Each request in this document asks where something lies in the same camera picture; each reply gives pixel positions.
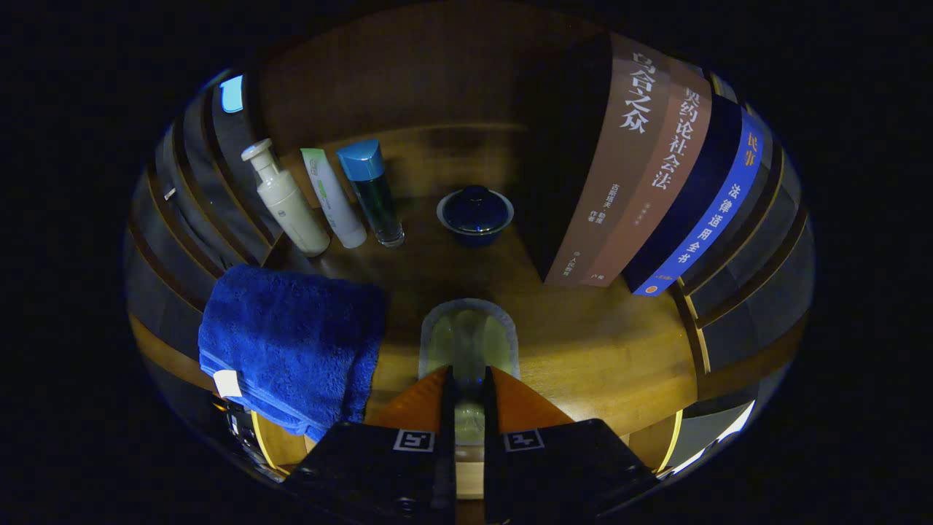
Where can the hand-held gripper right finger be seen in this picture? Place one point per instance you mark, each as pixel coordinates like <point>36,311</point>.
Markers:
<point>492,467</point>

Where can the wooden countertop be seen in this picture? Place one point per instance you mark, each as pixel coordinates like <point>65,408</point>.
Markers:
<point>583,350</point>

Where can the blue capped bottle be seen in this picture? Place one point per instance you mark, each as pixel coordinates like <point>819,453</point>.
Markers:
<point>372,189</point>

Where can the dark brown book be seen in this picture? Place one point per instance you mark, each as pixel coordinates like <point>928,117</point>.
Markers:
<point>619,168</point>

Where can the dark blue lidded teacup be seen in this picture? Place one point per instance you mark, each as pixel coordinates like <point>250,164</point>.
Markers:
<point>475,211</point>

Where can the wooden cabinet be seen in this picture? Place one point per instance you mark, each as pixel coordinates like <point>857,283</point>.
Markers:
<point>408,73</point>

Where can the grey and yellow scrubbing sponge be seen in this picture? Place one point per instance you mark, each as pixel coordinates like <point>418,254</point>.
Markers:
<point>466,343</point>

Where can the white pump bottle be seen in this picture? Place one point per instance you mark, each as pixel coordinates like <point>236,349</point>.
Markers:
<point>291,211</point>

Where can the folded blue towel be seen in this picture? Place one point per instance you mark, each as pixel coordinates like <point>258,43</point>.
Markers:
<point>291,343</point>

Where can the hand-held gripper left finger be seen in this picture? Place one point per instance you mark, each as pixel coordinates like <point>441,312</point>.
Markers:
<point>447,452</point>

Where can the white and green tube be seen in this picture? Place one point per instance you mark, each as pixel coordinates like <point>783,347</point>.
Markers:
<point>335,204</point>

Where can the reddish brown book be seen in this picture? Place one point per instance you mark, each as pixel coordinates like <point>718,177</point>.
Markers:
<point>660,189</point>

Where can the blue book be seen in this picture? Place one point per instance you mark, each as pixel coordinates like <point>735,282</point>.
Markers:
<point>718,211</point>

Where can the white panel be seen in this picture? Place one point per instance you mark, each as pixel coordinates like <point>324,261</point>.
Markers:
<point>729,426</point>

